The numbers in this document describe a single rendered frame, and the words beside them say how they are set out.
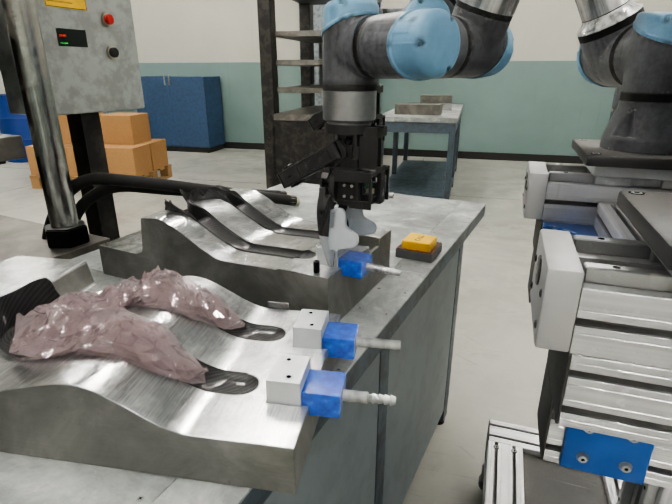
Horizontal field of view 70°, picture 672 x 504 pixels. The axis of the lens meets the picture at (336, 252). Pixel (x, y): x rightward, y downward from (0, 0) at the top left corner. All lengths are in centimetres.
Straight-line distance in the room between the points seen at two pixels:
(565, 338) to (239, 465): 34
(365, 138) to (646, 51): 54
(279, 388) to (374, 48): 40
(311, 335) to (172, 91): 741
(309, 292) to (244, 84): 728
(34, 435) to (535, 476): 116
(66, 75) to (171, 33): 713
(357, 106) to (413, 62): 12
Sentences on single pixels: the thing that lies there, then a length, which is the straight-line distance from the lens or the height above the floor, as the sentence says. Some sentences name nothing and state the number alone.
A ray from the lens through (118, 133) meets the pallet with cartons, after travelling 567.
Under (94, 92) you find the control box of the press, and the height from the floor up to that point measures 112.
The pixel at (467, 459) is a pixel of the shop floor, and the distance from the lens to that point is 174.
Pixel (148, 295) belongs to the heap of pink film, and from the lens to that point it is 65.
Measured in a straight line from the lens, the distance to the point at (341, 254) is 74.
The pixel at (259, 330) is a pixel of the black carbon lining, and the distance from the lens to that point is 65.
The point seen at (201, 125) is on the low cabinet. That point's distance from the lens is 771.
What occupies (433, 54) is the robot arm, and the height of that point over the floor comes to 119.
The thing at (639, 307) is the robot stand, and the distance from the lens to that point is 54.
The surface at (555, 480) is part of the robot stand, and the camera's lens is 144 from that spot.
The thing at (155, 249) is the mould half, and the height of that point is 88.
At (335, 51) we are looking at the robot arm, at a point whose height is 120.
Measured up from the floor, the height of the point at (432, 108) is 86.
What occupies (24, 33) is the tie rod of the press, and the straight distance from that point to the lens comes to 124.
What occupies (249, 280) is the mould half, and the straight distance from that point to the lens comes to 78.
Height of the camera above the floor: 117
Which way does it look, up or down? 21 degrees down
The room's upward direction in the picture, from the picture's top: straight up
